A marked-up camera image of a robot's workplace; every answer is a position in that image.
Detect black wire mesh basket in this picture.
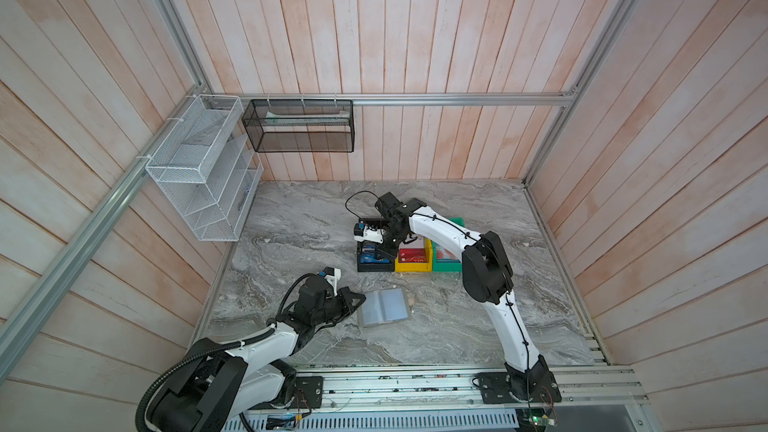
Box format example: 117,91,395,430
241,98,356,153

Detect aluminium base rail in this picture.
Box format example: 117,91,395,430
297,364,650,414

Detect yellow plastic bin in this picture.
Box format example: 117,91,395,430
395,236,433,273

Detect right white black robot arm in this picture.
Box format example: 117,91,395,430
354,193,562,404

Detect blue card in black bin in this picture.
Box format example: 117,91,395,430
359,254,391,264

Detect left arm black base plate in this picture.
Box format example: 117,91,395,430
248,376,324,411

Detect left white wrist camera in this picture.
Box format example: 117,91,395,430
320,267,341,296

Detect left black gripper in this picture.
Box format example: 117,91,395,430
312,286,366,325

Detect blue credit card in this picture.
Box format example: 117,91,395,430
361,243,376,255

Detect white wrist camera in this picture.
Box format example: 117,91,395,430
320,267,341,296
353,219,387,244

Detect green plastic bin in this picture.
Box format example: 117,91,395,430
424,217,474,273

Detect left aluminium wall rail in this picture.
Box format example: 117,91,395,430
0,85,208,382

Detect red credit card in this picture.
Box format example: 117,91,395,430
398,247,428,263

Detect white wire mesh shelf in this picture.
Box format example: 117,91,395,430
146,94,264,242

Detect black plastic bin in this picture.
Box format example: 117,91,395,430
353,217,395,273

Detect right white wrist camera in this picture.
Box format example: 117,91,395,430
353,219,387,244

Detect horizontal aluminium wall rail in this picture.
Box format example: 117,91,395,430
237,92,576,107

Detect card with red circle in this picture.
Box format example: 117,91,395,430
434,246,460,262

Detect grey card holder wallet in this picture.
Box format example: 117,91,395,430
357,288,410,328

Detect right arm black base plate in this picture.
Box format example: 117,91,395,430
473,371,562,404

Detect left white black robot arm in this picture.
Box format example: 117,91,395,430
135,267,366,431

